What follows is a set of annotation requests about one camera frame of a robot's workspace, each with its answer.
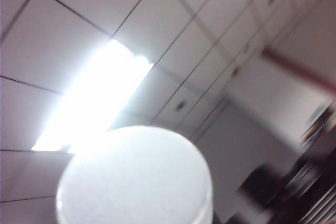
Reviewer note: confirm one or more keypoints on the fluorescent ceiling light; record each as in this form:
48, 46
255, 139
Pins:
99, 95

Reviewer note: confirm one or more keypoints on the clear plastic water bottle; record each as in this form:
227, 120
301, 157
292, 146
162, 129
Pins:
134, 179

